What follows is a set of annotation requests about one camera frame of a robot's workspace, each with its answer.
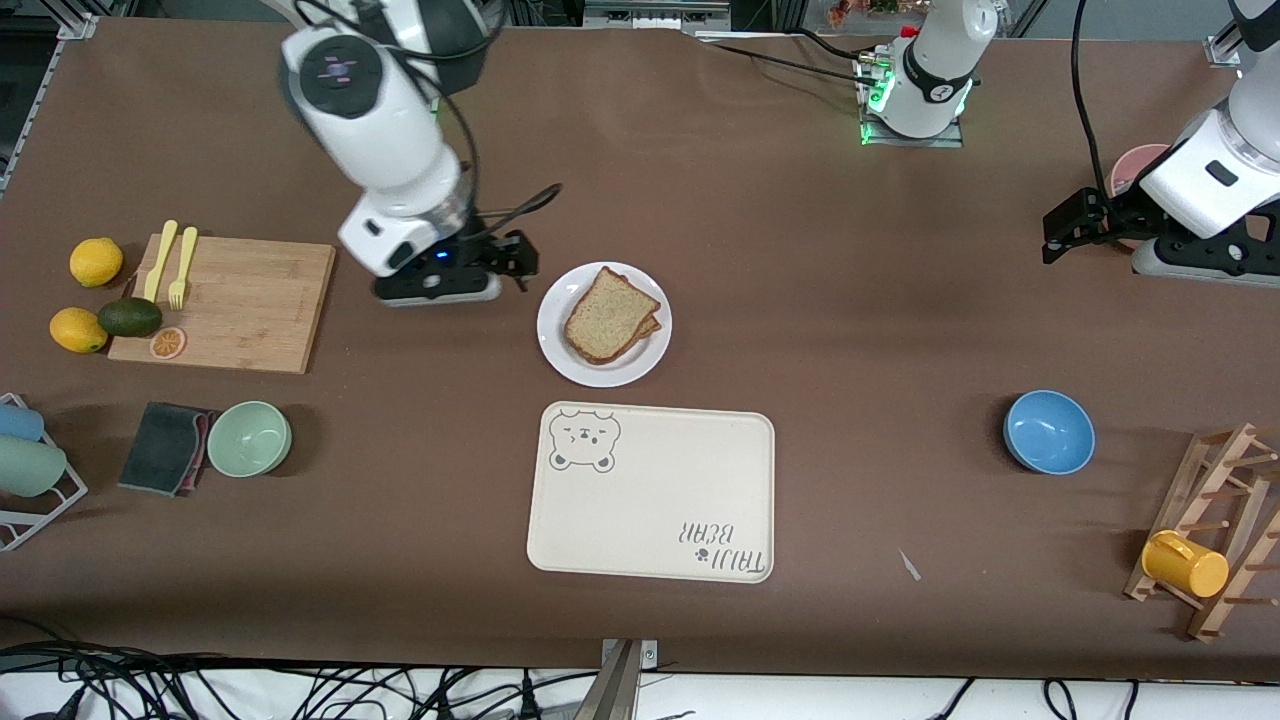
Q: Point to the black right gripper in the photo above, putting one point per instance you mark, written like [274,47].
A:
[487,250]

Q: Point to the white round plate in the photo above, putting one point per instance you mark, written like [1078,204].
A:
[560,345]

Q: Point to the plain bread slice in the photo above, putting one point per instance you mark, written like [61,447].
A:
[605,315]

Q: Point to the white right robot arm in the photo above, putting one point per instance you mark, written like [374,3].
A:
[380,140]

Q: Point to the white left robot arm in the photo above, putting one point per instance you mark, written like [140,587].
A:
[935,60]

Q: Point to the cream bear print tray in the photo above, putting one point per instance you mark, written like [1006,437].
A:
[650,500]

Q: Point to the grey metal box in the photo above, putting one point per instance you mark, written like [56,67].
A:
[655,14]

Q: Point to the wooden cutting board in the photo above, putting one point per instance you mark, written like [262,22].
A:
[230,310]

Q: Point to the pale green bowl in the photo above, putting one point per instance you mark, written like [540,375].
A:
[248,440]

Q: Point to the yellow plastic fork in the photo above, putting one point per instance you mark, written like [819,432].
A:
[183,265]

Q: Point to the yellow plastic knife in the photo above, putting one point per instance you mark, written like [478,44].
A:
[160,260]

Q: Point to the orange slice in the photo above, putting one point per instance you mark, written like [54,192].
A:
[168,344]

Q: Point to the green avocado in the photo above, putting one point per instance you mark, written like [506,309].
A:
[130,318]

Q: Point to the dark grey folded cloth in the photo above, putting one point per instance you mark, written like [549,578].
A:
[160,448]

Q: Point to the yellow lemon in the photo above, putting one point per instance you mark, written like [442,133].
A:
[96,262]
[78,330]

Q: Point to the small white paper scrap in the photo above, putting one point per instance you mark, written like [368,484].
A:
[909,565]

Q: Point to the light blue cup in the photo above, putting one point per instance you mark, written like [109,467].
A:
[18,422]

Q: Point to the pale green cup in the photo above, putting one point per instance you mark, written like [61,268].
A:
[28,467]

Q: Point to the blue bowl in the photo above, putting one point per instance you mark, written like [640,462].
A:
[1048,432]

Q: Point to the pink bowl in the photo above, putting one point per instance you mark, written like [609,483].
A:
[1135,165]

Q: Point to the wooden mug rack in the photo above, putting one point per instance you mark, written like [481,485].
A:
[1215,465]

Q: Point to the yellow mug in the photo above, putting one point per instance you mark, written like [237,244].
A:
[1185,565]

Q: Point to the metal stand bracket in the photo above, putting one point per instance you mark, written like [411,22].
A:
[625,660]

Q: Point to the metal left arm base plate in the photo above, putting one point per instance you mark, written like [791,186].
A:
[955,135]

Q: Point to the aluminium frame profile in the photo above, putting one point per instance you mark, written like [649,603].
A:
[30,110]
[1222,50]

